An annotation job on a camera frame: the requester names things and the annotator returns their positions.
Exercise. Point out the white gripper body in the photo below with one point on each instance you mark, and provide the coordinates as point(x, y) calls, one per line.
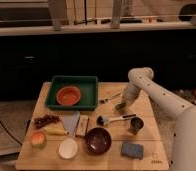
point(128, 98)

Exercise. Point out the green pepper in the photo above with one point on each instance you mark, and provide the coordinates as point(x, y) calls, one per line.
point(120, 106)

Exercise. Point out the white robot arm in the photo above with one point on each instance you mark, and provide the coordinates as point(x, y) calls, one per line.
point(183, 112)

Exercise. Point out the purple bowl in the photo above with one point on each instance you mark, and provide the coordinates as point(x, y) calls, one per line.
point(97, 141)

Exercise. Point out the orange bowl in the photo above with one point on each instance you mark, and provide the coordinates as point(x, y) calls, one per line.
point(68, 95)

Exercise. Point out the metal cup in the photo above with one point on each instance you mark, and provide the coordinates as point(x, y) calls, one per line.
point(136, 125)

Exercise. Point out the green plastic tray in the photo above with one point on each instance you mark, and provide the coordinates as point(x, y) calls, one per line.
point(88, 86)

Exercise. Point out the blue sponge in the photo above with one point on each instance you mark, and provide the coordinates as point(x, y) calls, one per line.
point(132, 150)

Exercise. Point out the wooden block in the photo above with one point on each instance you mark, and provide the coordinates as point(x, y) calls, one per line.
point(82, 126)

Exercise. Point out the white plate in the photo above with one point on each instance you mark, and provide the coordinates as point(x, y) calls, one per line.
point(68, 148)

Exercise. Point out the yellow banana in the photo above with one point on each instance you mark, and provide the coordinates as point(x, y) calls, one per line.
point(56, 131)

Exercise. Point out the bunch of dark grapes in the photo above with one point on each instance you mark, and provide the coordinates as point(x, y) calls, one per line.
point(40, 122)

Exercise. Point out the orange green fruit toy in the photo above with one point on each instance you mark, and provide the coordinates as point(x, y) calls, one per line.
point(38, 139)

